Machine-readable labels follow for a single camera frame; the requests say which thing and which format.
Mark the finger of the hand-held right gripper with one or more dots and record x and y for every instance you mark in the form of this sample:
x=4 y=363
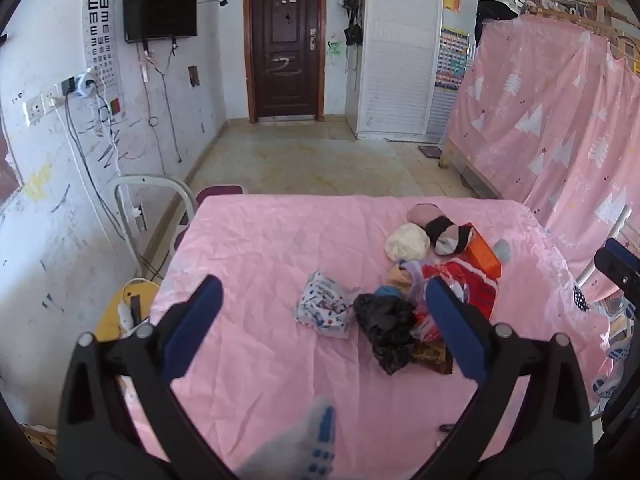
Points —
x=614 y=262

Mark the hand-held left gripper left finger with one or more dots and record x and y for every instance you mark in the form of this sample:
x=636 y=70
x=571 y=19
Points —
x=192 y=325

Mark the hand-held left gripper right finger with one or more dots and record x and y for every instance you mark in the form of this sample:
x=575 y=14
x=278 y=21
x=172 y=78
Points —
x=452 y=327

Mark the brown snack wrapper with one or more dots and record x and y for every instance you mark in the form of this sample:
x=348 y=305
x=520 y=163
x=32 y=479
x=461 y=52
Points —
x=430 y=357

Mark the red snack packet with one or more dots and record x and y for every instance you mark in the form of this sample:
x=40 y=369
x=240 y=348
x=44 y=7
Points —
x=475 y=285

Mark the black plastic bag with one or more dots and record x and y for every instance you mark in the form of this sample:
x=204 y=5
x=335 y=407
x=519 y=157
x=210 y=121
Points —
x=387 y=325

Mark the purple plastic bag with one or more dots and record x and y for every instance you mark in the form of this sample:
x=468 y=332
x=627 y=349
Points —
x=412 y=275

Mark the blue sock ball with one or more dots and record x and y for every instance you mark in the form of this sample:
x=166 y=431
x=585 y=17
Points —
x=387 y=291

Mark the printed plastic bag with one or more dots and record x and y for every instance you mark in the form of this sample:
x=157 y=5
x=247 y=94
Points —
x=615 y=340

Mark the orange box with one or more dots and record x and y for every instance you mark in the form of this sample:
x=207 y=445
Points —
x=482 y=255

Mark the black and pink sock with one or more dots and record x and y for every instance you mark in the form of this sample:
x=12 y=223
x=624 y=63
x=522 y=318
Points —
x=450 y=237

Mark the grey wad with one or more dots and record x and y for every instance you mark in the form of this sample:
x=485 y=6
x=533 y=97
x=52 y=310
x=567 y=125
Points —
x=502 y=250

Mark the beige paper ball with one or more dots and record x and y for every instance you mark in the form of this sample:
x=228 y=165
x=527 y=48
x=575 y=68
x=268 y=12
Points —
x=422 y=212

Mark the dotted white snack wrapper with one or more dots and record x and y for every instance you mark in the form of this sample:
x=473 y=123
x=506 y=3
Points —
x=322 y=305

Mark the white power strip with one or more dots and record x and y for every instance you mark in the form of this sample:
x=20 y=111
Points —
x=125 y=317

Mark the yellow stool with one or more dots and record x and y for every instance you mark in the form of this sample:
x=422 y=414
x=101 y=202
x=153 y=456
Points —
x=112 y=320

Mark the pink tablecloth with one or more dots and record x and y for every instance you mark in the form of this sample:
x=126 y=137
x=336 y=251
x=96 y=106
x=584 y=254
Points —
x=260 y=260

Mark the white plastic chair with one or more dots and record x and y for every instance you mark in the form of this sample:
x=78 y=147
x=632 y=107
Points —
x=127 y=210

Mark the purple stool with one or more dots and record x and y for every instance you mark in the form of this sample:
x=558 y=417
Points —
x=222 y=191

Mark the pink printed curtain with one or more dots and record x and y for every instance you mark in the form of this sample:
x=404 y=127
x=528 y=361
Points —
x=540 y=125

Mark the floor scale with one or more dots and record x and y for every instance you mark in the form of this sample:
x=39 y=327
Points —
x=430 y=151

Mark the colourful grid poster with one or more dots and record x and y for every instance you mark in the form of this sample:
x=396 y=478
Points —
x=452 y=60

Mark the black jacket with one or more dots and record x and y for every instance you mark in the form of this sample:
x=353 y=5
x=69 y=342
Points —
x=492 y=17

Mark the white louvered wardrobe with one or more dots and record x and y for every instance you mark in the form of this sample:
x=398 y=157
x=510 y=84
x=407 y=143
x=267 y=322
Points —
x=400 y=50

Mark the dark brown door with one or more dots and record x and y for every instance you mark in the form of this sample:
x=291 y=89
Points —
x=285 y=40

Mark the eye chart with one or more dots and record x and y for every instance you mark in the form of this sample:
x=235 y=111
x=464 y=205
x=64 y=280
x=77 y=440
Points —
x=102 y=35

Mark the yellow poster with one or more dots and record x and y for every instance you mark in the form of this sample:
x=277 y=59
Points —
x=451 y=1

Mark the hanging black bags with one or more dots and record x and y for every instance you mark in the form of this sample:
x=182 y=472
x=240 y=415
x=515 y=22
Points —
x=354 y=10

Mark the wooden bed frame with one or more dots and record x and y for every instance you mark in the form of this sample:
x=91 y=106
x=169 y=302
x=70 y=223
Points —
x=447 y=152

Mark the brown wall plate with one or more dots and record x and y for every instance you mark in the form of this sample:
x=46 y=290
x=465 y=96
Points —
x=193 y=76

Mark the wall plug adapter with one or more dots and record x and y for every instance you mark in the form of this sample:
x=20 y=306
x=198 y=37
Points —
x=80 y=85

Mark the white wall socket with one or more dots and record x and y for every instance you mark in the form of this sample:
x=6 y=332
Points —
x=40 y=107

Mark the black wall television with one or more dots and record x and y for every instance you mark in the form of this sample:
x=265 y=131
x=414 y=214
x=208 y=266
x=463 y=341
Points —
x=160 y=0

